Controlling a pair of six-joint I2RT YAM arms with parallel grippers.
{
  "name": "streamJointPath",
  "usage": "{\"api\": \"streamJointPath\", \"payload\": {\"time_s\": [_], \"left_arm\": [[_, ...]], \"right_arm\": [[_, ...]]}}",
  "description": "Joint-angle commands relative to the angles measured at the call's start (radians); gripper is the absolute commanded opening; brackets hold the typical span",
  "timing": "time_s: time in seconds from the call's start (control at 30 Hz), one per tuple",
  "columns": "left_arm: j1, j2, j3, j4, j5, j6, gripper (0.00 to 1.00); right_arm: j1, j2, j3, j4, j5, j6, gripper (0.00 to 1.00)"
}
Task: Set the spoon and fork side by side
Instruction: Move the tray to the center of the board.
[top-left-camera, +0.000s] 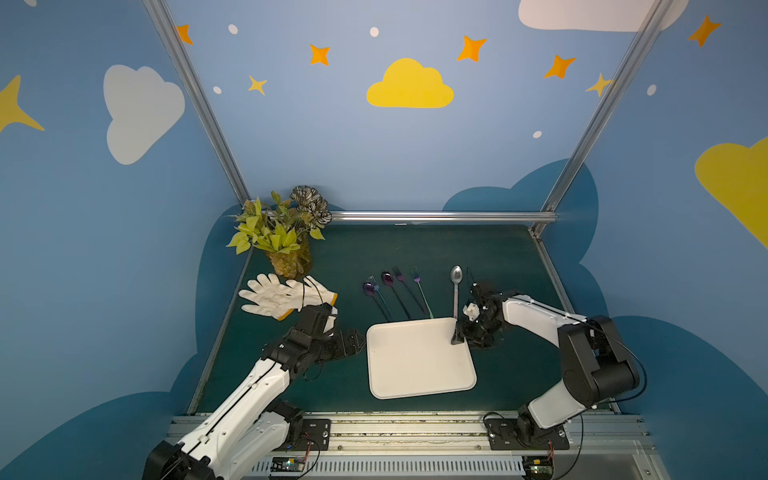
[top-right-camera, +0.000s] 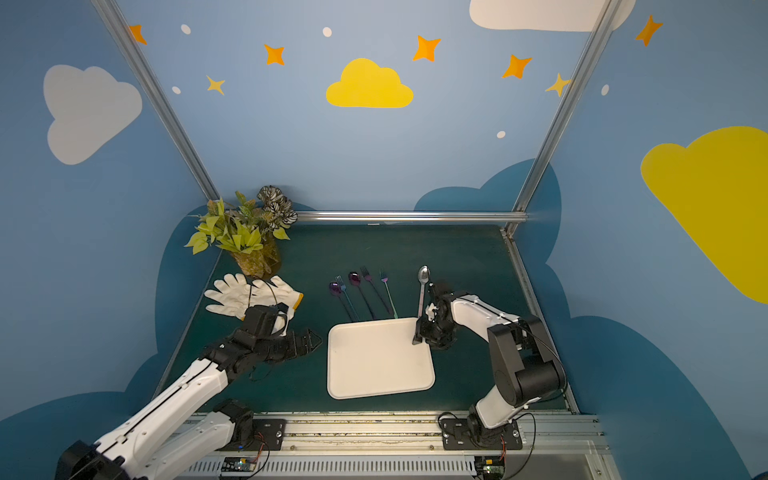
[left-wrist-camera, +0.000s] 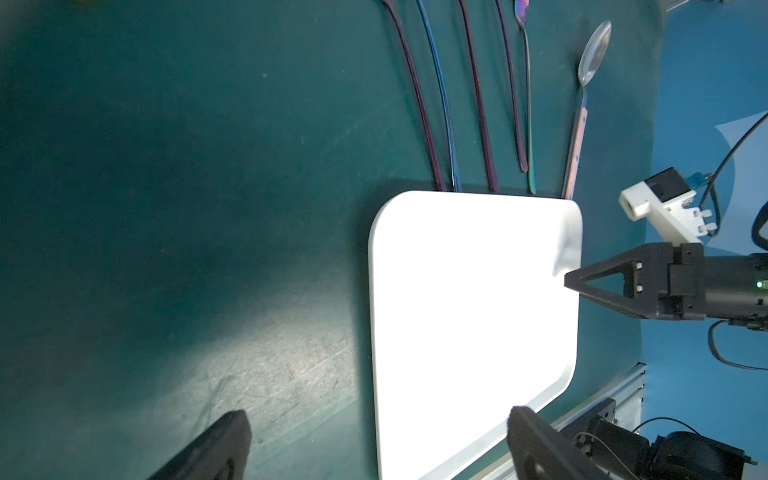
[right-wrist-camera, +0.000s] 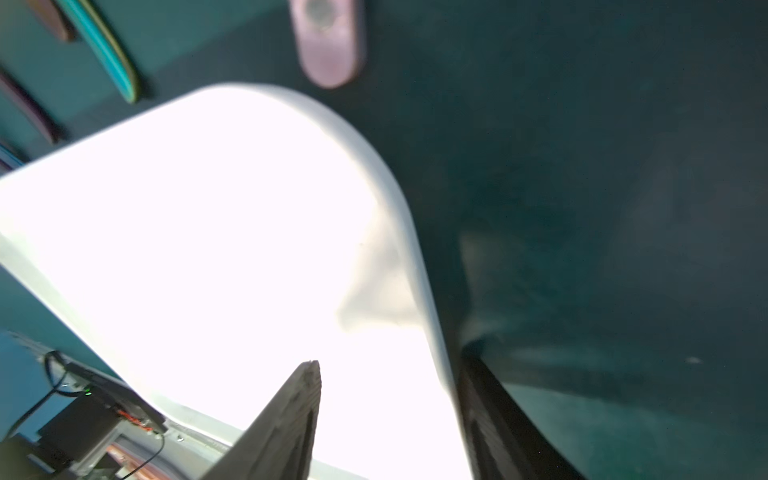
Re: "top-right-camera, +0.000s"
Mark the silver spoon pink handle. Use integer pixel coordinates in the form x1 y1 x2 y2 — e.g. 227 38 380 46
412 265 430 345

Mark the rainbow iridescent fork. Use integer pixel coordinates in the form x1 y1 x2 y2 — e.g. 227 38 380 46
380 271 399 319

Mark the purple spoon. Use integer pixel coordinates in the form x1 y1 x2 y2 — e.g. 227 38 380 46
329 281 354 321
348 271 377 320

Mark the purple fork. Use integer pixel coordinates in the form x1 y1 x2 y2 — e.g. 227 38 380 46
360 266 393 319

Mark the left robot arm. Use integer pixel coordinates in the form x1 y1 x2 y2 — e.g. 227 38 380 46
54 329 322 479

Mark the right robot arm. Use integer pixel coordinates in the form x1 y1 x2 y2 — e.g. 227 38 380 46
413 283 568 449

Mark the blue iridescent fork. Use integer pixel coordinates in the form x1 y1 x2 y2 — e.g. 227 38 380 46
336 275 360 321

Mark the white knit glove yellow cuff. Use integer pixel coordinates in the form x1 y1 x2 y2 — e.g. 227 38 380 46
249 276 304 322

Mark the white plastic tray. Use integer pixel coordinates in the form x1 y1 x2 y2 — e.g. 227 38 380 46
327 317 435 400

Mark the glass vase with green plant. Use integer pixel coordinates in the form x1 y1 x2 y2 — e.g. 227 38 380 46
185 185 298 279

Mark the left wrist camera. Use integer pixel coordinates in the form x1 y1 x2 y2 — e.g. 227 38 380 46
243 303 289 339

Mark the left side table rail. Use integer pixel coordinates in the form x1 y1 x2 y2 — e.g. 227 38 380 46
153 248 221 397

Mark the table rail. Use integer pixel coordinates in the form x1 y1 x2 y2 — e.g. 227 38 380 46
153 248 221 397
500 227 581 415

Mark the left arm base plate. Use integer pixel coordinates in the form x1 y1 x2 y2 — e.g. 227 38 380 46
221 418 287 452

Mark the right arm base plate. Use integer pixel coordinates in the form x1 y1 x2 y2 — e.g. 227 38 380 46
437 416 523 451

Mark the aluminium back frame rail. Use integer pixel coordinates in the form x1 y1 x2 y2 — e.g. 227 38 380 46
297 211 527 225

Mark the right side table rail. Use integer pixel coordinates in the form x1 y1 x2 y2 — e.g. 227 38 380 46
500 227 581 415

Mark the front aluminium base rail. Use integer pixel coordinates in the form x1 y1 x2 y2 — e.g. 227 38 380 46
180 411 621 479

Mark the left aluminium frame post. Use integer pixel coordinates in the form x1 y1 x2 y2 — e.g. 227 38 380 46
91 0 220 200

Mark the aluminium frame post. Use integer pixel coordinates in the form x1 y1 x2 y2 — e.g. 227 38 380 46
512 0 623 216
91 0 220 200

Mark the right aluminium frame post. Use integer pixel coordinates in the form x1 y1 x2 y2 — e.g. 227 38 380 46
512 0 623 216

